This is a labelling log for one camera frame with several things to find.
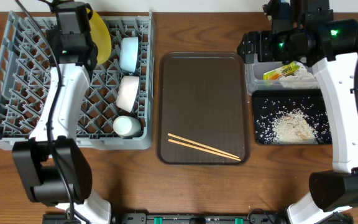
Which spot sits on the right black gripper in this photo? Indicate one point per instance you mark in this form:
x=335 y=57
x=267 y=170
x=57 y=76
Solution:
x=262 y=39

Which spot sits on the green snack wrapper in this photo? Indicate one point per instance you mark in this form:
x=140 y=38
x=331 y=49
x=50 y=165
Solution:
x=283 y=71

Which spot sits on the wooden chopstick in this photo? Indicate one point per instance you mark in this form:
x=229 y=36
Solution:
x=188 y=141
x=204 y=150

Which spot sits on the light blue bowl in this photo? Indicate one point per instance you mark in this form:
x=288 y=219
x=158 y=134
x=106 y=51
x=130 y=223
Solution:
x=128 y=54

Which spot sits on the white bowl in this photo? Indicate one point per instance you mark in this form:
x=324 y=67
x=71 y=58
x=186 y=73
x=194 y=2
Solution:
x=127 y=93

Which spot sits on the white plastic cup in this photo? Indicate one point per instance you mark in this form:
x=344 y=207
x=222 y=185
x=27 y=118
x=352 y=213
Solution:
x=127 y=126

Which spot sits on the yellow plate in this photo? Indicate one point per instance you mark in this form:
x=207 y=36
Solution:
x=100 y=36

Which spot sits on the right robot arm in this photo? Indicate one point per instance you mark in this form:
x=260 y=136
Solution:
x=307 y=31

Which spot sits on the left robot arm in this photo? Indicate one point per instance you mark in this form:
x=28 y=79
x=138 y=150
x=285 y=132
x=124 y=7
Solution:
x=52 y=168

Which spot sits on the clear plastic waste bin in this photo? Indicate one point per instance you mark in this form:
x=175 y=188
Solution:
x=254 y=78

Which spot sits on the black waste tray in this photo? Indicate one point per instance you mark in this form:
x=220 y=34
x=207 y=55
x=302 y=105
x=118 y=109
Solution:
x=291 y=99

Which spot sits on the brown serving tray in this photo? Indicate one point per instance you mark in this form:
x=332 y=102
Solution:
x=203 y=98

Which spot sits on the grey plastic dish rack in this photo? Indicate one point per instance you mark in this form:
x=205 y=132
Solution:
x=25 y=78

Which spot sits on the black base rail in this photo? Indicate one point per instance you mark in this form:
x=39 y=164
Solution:
x=254 y=218

